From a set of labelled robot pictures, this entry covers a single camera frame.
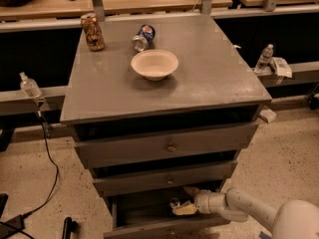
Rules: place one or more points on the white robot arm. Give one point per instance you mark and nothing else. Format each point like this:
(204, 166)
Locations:
(295, 219)

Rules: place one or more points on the grey wooden drawer cabinet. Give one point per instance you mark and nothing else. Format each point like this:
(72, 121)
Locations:
(107, 99)

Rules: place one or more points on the white plastic packet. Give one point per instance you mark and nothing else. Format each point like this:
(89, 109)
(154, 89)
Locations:
(280, 67)

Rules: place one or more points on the redbull can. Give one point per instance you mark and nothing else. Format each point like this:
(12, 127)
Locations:
(174, 203)

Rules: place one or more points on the brown gold tall can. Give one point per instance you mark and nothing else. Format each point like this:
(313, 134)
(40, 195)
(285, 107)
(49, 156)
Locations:
(93, 33)

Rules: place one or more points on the black handle object floor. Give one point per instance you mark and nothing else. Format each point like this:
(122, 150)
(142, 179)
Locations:
(69, 227)

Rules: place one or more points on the black power adapter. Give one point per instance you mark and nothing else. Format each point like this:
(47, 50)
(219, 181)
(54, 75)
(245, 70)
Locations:
(11, 227)

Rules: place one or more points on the grey middle drawer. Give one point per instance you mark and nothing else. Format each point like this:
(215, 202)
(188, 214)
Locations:
(164, 178)

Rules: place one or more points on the clear bottle left rail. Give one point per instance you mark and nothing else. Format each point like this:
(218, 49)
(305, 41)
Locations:
(29, 87)

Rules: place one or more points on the grey top drawer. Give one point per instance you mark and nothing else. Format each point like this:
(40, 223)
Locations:
(163, 145)

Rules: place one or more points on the blue pepsi can lying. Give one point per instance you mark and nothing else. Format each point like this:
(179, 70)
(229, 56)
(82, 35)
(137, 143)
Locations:
(144, 37)

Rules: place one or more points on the grey open bottom drawer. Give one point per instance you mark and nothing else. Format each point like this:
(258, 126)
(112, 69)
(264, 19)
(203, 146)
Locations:
(147, 215)

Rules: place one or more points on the small white box floor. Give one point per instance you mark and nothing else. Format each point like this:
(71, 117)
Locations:
(268, 115)

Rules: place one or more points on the wooden back table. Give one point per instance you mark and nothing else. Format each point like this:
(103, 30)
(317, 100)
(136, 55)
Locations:
(67, 9)

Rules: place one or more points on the white paper bowl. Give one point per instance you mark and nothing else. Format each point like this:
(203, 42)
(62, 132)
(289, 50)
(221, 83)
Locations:
(154, 65)

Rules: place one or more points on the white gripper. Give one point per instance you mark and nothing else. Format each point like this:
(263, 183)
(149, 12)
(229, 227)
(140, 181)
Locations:
(201, 200)

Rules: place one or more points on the clear water bottle right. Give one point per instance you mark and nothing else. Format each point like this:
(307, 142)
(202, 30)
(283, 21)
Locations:
(264, 59)

